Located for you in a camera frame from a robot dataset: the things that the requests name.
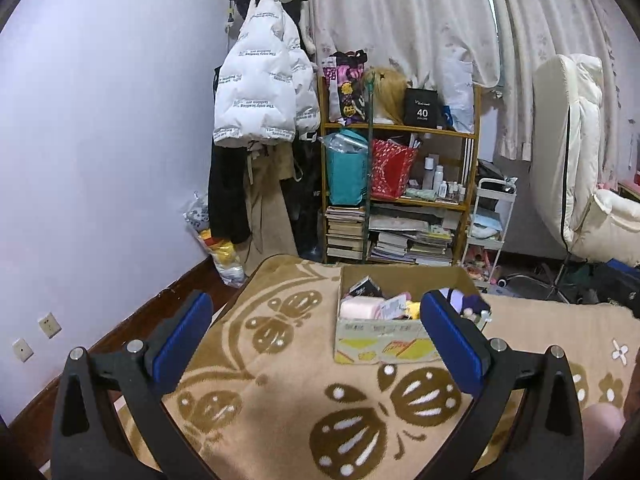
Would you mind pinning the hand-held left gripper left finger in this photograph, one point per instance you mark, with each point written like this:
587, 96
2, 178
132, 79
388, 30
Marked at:
182, 345

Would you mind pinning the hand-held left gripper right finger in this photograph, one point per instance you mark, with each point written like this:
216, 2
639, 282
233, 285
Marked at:
452, 345

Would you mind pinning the cardboard box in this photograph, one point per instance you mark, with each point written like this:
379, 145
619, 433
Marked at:
380, 342

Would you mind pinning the yellow soft toy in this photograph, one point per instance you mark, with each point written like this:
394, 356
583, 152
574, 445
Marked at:
414, 310

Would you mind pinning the pink soft pack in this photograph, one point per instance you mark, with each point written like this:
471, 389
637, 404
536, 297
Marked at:
360, 309

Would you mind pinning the white printed packet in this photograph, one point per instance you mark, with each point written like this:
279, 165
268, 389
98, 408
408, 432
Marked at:
392, 306

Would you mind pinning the beige butterfly print blanket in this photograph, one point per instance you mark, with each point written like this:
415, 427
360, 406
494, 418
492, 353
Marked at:
280, 360

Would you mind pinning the stuffed plastic bag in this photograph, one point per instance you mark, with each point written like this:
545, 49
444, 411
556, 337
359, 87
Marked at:
220, 250

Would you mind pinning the black packet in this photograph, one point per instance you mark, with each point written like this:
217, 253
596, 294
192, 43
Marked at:
367, 287

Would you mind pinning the pile of magazines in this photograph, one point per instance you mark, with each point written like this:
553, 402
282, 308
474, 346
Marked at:
405, 245

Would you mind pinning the black hanging garment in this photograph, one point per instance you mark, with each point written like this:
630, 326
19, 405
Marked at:
225, 200

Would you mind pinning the stack of thick books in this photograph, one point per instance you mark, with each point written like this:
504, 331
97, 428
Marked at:
345, 235

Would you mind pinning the group of white cosmetic bottles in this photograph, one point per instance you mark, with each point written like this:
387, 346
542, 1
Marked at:
442, 182

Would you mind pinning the white trolley cart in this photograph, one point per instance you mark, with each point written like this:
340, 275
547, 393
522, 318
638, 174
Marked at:
492, 185

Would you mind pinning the beige trousers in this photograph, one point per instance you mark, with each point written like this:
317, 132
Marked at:
270, 200

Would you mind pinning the black floor bag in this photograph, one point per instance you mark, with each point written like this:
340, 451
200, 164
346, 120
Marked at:
615, 285

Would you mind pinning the person's bare knee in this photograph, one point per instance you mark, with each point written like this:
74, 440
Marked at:
605, 440

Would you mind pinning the red gift bag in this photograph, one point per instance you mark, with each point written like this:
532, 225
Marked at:
392, 170

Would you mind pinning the dark hanging coat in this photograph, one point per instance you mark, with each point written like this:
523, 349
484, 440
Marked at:
305, 200

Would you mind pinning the green pole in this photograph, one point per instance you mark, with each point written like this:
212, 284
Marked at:
370, 170

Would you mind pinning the teal bag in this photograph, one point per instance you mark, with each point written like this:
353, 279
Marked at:
345, 175

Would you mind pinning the white padded office chair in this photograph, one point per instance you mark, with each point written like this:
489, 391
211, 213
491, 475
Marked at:
555, 160

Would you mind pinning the wooden shelf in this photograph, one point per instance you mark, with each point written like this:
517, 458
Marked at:
440, 133

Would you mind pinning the clear plastic bag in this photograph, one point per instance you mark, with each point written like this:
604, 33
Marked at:
342, 142

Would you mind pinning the black box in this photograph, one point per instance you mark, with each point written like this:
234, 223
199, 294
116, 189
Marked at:
422, 110

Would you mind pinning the white plastic bag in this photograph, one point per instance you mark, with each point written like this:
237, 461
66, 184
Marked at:
460, 95

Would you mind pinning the blonde wig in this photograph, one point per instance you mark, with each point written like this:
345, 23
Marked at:
392, 95

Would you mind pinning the white puffer jacket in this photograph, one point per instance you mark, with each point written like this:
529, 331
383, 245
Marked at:
255, 85

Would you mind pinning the black pink printed tote bag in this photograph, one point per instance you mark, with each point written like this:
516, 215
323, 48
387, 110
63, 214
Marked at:
345, 85

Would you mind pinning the white floral curtain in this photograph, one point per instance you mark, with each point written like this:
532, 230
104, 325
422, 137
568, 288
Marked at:
540, 20
400, 20

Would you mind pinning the white wall socket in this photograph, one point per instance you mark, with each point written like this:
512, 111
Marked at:
50, 325
23, 350

